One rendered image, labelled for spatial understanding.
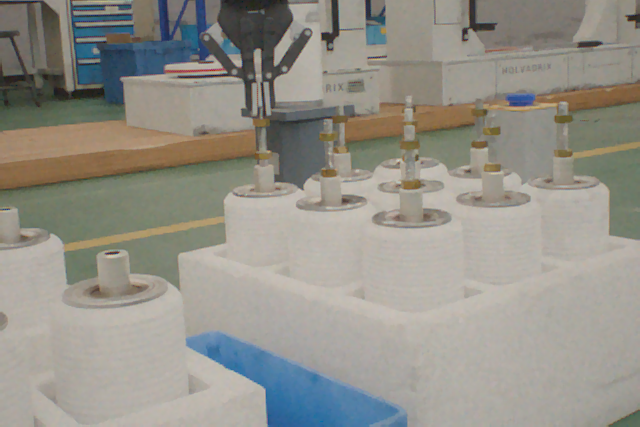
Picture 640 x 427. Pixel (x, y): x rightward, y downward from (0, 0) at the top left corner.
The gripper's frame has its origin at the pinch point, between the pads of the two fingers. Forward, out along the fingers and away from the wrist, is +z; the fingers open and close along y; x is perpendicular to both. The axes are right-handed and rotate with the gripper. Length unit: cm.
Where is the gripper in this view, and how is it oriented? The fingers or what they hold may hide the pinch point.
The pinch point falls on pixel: (260, 98)
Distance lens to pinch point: 104.1
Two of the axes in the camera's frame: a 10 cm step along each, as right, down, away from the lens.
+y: 9.8, -0.8, 1.6
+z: 0.5, 9.8, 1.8
